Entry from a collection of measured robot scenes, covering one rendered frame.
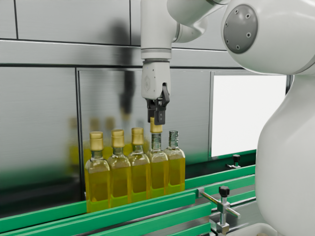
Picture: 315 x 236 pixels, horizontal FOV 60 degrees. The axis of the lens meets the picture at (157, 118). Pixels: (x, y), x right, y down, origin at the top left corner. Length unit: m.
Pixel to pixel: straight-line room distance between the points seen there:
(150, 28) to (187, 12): 0.17
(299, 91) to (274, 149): 0.10
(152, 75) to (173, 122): 0.27
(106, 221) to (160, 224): 0.13
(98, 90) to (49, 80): 0.14
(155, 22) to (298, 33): 0.47
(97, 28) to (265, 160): 0.64
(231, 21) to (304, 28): 0.08
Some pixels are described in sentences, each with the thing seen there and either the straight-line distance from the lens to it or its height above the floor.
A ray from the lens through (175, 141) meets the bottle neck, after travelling 0.80.
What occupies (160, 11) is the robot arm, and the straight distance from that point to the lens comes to 0.74.
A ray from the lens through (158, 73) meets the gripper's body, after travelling 0.71.
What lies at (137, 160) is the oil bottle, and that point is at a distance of 0.75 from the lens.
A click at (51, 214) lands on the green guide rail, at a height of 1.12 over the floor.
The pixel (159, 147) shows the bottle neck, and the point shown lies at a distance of 0.78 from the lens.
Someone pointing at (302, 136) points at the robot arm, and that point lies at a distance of 0.38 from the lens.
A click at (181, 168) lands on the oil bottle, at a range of 0.82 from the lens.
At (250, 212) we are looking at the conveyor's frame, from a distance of 1.03.
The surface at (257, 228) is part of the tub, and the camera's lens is 0.97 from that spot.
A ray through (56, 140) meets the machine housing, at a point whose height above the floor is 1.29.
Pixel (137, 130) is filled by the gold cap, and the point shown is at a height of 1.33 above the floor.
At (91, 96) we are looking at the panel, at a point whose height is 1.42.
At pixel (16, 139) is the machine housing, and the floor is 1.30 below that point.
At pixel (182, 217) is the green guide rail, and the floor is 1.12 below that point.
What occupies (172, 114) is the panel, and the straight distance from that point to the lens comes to 0.94.
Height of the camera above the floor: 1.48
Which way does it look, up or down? 9 degrees down
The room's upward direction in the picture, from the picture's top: straight up
